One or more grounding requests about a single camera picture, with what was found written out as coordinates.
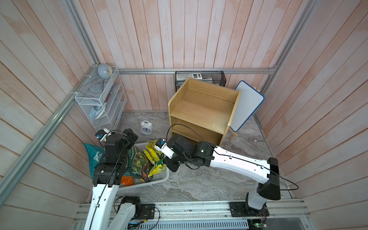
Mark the white calculator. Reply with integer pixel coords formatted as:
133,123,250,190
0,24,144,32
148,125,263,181
176,72,203,81

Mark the round white desk lamp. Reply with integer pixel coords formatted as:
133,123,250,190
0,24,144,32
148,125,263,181
97,64,113,80

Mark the yellow fertilizer bag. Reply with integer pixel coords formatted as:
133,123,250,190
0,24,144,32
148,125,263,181
143,140,164,164
148,162,166,178

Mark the white wire mesh rack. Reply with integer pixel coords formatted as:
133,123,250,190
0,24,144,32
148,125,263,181
75,66,127,131

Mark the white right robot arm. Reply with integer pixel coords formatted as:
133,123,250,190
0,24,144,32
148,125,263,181
155,135,281,217

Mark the wooden whiteboard easel stand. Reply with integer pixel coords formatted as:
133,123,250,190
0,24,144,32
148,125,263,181
229,128,238,141

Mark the white twin-bell alarm clock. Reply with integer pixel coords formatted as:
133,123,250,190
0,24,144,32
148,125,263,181
140,121,153,135

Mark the wooden shelf cabinet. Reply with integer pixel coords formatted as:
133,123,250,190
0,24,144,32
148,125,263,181
168,79,241,146

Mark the black wire mesh basket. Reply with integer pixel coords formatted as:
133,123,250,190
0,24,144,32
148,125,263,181
175,71,227,92

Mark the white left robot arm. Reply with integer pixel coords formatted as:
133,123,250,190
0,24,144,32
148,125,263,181
84,128,156,230

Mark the white perforated plastic basket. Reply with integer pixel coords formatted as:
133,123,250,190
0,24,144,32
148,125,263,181
116,142,170,193

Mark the large green soil bag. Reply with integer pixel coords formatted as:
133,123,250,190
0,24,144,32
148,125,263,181
120,146,153,186

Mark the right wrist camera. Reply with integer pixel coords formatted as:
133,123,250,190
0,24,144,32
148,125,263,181
155,139,174,159

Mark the blue-framed whiteboard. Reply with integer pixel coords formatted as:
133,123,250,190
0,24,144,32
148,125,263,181
230,80,265,132

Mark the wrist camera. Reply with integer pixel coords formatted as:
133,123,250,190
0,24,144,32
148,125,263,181
155,139,174,159
96,128,110,142

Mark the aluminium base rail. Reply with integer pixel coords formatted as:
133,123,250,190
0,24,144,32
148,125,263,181
73,199,312,230

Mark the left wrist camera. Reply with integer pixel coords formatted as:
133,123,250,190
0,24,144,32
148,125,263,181
96,128,110,142

